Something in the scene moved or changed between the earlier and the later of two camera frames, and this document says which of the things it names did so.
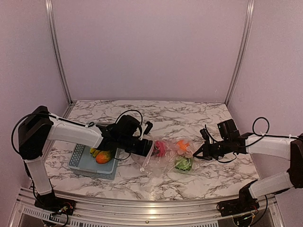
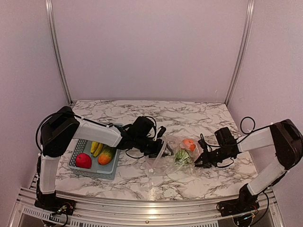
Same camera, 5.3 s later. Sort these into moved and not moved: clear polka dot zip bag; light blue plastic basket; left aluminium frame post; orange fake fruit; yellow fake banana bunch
Moved: orange fake fruit; clear polka dot zip bag
Not moved: light blue plastic basket; left aluminium frame post; yellow fake banana bunch
